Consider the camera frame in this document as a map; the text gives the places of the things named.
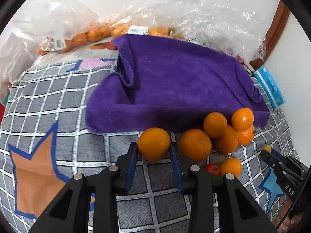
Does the medium orange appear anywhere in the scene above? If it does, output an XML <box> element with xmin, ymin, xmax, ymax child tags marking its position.
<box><xmin>214</xmin><ymin>125</ymin><xmax>239</xmax><ymax>154</ymax></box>

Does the clear plastic bag pile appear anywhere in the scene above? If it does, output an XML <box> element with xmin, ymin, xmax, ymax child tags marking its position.
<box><xmin>107</xmin><ymin>0</ymin><xmax>266</xmax><ymax>62</ymax></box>

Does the small orange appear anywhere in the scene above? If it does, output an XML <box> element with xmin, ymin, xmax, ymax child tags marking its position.
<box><xmin>237</xmin><ymin>125</ymin><xmax>255</xmax><ymax>145</ymax></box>
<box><xmin>231</xmin><ymin>107</ymin><xmax>254</xmax><ymax>131</ymax></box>
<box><xmin>203</xmin><ymin>112</ymin><xmax>228</xmax><ymax>138</ymax></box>

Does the large orange with stem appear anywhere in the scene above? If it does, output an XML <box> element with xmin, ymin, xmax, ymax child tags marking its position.
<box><xmin>178</xmin><ymin>129</ymin><xmax>212</xmax><ymax>162</ymax></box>

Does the oval orange kumquat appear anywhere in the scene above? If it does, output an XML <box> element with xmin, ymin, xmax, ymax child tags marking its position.
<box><xmin>219</xmin><ymin>158</ymin><xmax>242</xmax><ymax>177</ymax></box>

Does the person right hand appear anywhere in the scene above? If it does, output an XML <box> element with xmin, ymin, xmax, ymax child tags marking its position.
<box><xmin>273</xmin><ymin>197</ymin><xmax>303</xmax><ymax>233</ymax></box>

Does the bag of small oranges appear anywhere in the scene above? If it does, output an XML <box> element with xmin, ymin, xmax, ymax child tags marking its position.
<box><xmin>13</xmin><ymin>0</ymin><xmax>113</xmax><ymax>56</ymax></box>

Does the blue tissue pack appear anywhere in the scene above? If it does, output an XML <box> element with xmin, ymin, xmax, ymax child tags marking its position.
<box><xmin>254</xmin><ymin>66</ymin><xmax>285</xmax><ymax>110</ymax></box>

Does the yellow-green small fruit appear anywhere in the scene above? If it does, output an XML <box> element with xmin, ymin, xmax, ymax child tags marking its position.
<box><xmin>261</xmin><ymin>145</ymin><xmax>272</xmax><ymax>153</ymax></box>

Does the brown wooden frame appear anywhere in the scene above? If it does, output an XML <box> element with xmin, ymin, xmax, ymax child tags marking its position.
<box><xmin>250</xmin><ymin>1</ymin><xmax>290</xmax><ymax>70</ymax></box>

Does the small red tomato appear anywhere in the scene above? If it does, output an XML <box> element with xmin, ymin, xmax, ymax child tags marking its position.
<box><xmin>203</xmin><ymin>163</ymin><xmax>220</xmax><ymax>176</ymax></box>

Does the purple towel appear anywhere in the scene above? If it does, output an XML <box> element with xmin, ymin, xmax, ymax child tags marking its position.
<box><xmin>85</xmin><ymin>35</ymin><xmax>270</xmax><ymax>133</ymax></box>

